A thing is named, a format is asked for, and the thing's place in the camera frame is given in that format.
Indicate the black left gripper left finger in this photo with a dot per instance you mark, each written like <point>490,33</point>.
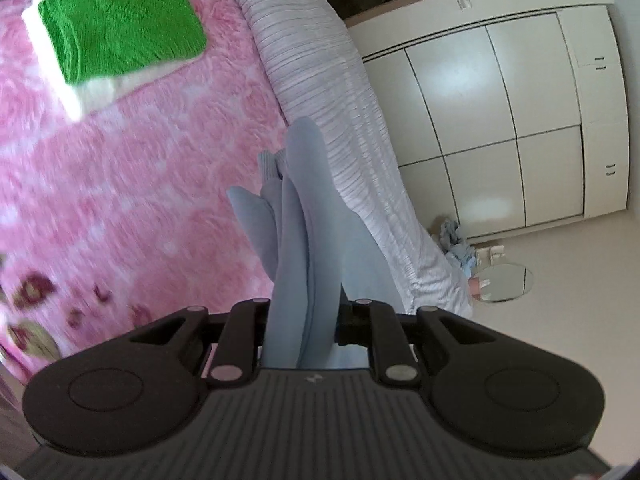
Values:
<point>237,337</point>

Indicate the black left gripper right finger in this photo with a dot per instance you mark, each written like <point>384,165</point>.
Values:
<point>385,334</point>

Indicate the light blue garment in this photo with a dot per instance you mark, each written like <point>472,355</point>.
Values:
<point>314,249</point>

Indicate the crumpled blue clothes pile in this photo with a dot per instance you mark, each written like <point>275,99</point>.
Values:
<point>448,236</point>

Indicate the round floor mirror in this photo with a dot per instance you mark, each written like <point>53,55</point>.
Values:
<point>501,282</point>

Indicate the pink floral blanket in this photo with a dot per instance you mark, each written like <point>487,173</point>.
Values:
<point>122,218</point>

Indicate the white wardrobe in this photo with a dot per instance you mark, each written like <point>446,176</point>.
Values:
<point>505,115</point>

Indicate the lilac striped quilt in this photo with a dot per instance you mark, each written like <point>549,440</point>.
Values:
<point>315,71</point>

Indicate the white folded garment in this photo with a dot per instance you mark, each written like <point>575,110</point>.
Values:
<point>81,100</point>

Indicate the green knitted sweater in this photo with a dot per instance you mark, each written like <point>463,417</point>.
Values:
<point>95,38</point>

